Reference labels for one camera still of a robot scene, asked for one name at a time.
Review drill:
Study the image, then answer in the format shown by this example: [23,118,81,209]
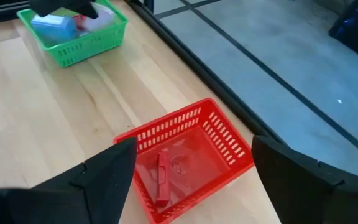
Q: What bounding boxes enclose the dark blue bag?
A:
[328,0,358,60]

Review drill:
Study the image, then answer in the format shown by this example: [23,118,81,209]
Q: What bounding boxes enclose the red plastic basket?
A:
[113,97,255,224]

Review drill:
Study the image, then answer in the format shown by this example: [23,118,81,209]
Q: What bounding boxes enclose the red digital thermometer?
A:
[154,148,172,208]

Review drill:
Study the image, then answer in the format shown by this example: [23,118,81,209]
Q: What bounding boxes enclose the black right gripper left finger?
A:
[0,136,138,224]

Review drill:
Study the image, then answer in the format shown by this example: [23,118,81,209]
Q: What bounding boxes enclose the green plastic basket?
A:
[16,0,129,69]

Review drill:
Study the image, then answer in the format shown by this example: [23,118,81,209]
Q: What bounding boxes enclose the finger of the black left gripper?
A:
[68,0,99,20]
[29,0,71,18]

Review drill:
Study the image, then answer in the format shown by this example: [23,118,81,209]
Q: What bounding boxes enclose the black aluminium table frame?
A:
[0,0,358,166]

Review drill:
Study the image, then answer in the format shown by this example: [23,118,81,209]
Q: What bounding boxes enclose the pink charger cube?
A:
[73,2,116,32]

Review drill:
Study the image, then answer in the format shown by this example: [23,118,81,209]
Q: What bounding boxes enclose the lavender charger block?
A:
[30,13,78,45]

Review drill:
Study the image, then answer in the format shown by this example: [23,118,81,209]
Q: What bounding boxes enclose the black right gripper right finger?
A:
[251,134,358,224]

